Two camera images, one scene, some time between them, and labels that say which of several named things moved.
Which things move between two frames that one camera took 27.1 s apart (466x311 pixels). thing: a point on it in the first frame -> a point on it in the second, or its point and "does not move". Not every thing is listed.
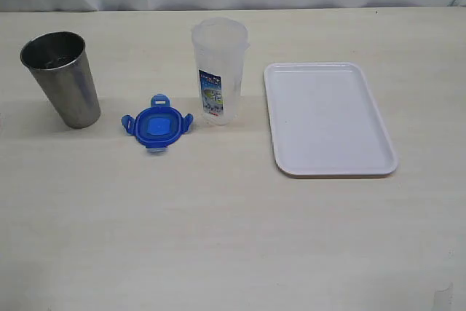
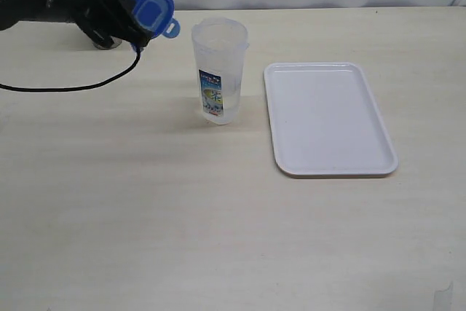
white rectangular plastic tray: (324, 121) does not move
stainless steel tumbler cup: (60, 59) -> (116, 42)
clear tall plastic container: (220, 44) does not move
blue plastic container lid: (159, 127) -> (153, 7)
